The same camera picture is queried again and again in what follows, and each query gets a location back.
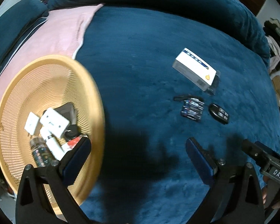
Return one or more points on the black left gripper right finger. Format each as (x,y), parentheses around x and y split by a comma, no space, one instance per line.
(234,194)

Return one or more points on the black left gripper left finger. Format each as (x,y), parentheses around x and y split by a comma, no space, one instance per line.
(33,206)

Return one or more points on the amber supplement bottle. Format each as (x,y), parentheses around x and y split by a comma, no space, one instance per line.
(40,152)

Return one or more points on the white small tube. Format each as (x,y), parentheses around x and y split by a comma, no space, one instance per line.
(52,143)

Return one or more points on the red white tube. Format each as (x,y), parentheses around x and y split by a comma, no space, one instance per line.
(72,143)

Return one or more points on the white charger plug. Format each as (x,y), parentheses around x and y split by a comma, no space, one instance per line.
(32,125)

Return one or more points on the black folding knife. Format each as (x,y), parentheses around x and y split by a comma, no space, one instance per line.
(71,132)

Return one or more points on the white square box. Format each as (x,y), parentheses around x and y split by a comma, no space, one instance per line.
(54,122)

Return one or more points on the person right hand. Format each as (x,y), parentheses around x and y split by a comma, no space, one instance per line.
(271,193)

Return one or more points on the black car key fob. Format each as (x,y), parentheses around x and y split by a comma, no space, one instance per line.
(218,113)

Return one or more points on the blue plush blanket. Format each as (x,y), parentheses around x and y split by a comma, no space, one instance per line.
(129,49)

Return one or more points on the dark clear spray bottle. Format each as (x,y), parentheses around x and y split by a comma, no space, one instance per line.
(213,88)

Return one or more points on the blue battery pack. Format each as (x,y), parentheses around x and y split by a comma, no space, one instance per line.
(192,109)

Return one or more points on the white blue medicine box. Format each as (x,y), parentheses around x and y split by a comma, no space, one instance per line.
(194,69)

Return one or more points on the orange plastic basket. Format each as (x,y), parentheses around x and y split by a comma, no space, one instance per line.
(38,88)

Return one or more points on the blue pillow white piping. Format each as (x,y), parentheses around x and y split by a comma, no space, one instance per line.
(16,20)

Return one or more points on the pink blanket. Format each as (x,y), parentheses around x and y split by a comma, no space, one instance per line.
(61,34)

